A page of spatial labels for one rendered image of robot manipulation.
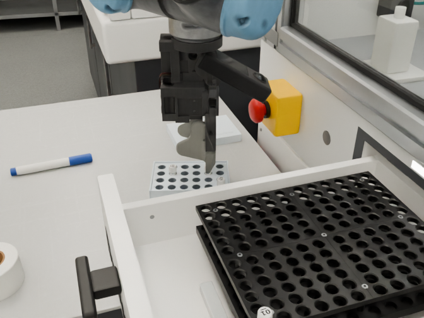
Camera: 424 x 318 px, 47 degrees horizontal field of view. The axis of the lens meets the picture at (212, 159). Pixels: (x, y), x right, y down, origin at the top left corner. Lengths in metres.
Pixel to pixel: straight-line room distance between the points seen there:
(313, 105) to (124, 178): 0.34
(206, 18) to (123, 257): 0.23
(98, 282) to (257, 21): 0.28
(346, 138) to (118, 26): 0.67
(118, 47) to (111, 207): 0.74
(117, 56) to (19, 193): 0.48
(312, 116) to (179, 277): 0.35
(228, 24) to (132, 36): 0.75
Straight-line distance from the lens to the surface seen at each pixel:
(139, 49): 1.21
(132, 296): 0.41
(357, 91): 0.65
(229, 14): 0.45
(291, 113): 0.79
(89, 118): 1.06
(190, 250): 0.58
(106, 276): 0.46
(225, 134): 0.93
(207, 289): 0.52
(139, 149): 0.92
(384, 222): 0.55
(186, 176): 0.77
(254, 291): 0.45
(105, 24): 1.18
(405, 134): 0.59
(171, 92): 0.68
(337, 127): 0.71
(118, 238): 0.47
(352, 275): 0.48
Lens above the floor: 1.23
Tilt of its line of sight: 32 degrees down
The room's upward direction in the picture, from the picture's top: straight up
